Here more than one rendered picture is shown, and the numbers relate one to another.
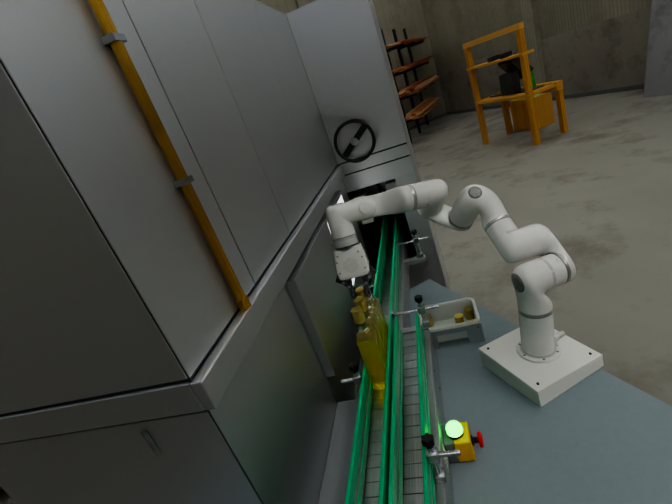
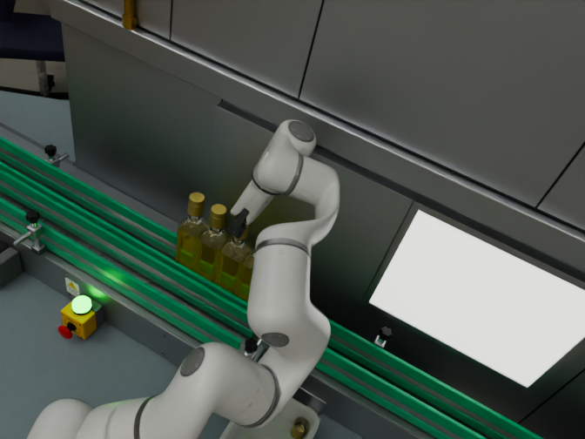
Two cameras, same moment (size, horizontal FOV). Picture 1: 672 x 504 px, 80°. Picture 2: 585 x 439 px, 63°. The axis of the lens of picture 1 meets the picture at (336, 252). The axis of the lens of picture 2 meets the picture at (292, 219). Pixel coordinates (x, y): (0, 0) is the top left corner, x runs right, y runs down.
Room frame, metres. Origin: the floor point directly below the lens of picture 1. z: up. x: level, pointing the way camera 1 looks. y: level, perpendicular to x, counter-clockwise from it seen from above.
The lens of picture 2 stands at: (1.23, -0.78, 1.88)
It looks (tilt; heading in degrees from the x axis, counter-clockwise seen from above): 42 degrees down; 89
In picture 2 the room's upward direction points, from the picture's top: 17 degrees clockwise
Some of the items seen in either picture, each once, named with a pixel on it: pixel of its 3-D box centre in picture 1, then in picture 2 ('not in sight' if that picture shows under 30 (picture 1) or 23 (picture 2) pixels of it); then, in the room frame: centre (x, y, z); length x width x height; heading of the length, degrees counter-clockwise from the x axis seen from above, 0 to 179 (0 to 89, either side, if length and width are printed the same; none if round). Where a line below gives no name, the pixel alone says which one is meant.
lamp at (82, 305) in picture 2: (454, 428); (81, 304); (0.81, -0.13, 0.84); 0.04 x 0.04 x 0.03
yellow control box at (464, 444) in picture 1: (459, 442); (82, 317); (0.81, -0.13, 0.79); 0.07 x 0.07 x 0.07; 73
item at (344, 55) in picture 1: (360, 93); not in sight; (2.41, -0.45, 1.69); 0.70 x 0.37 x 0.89; 163
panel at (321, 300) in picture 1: (335, 263); (378, 249); (1.45, 0.02, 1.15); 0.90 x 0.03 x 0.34; 163
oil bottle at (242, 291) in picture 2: (376, 323); (252, 284); (1.20, -0.05, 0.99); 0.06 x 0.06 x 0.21; 72
